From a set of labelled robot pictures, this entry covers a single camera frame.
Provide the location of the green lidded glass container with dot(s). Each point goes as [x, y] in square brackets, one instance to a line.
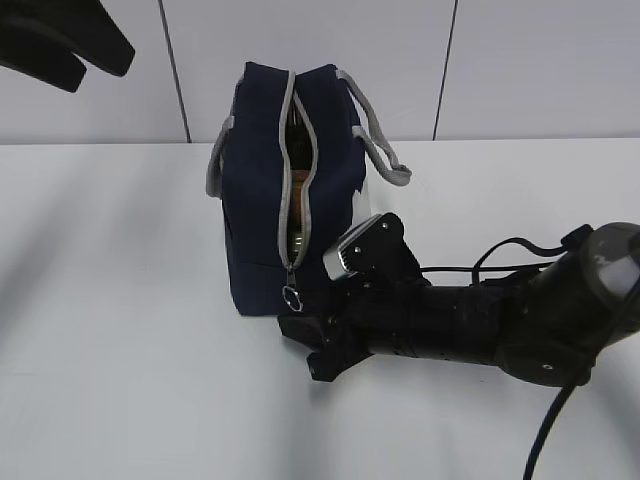
[296, 243]

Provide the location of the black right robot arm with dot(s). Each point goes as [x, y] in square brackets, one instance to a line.
[539, 323]

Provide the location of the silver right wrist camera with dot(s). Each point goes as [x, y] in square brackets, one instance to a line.
[374, 253]

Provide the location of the navy blue lunch bag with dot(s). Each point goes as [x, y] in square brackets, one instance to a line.
[279, 121]

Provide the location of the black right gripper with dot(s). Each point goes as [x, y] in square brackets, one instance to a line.
[459, 324]

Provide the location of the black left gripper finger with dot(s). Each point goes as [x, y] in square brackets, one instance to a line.
[106, 46]
[44, 51]

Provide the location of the brown bread roll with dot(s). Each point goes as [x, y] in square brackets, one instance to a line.
[299, 178]

